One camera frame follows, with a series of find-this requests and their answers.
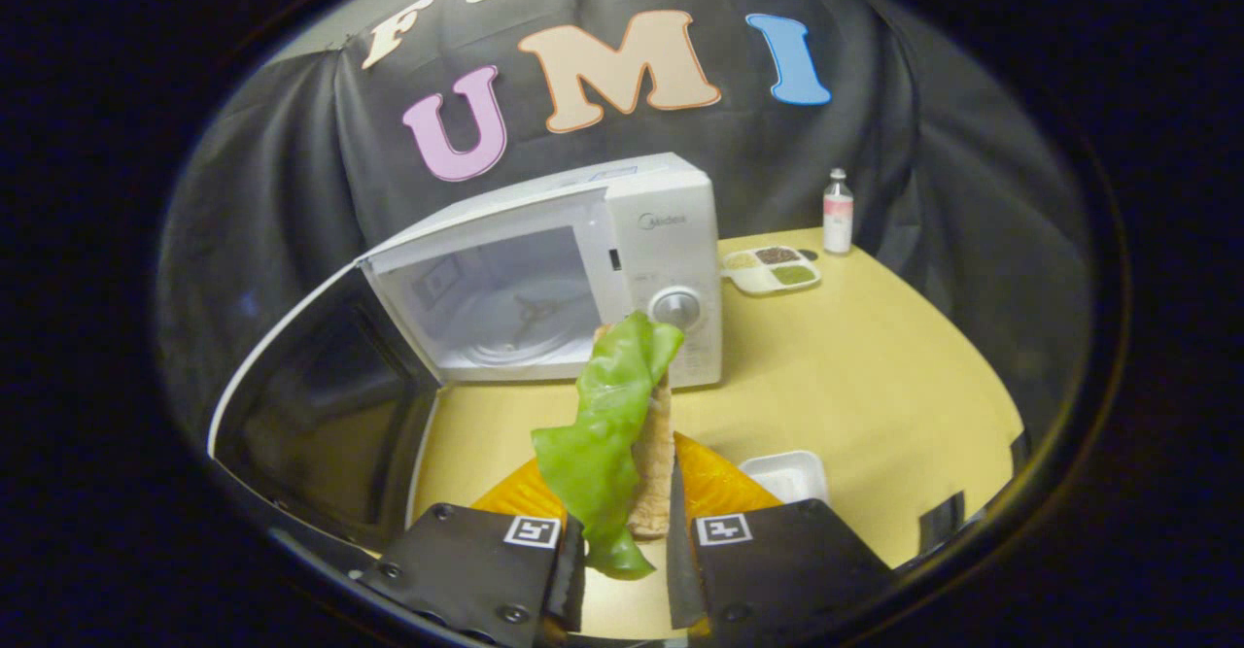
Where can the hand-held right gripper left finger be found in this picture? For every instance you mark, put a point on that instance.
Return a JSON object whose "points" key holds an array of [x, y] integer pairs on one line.
{"points": [[571, 590]]}

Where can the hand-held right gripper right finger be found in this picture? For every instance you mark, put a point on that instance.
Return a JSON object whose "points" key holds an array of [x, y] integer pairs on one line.
{"points": [[680, 570]]}

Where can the lettuce sandwich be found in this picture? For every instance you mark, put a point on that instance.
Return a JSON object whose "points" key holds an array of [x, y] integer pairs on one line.
{"points": [[607, 415]]}

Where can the white microwave oven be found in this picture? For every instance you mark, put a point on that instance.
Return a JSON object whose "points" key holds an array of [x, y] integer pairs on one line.
{"points": [[671, 240]]}

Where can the small white plastic tray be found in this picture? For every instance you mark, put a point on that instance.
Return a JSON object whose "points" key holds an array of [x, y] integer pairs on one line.
{"points": [[787, 478]]}

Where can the white divided spice dish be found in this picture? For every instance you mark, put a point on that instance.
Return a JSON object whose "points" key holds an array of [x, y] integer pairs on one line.
{"points": [[748, 279]]}

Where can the small pink label bottle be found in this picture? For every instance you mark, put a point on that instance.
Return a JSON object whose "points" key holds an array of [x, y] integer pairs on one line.
{"points": [[838, 225]]}

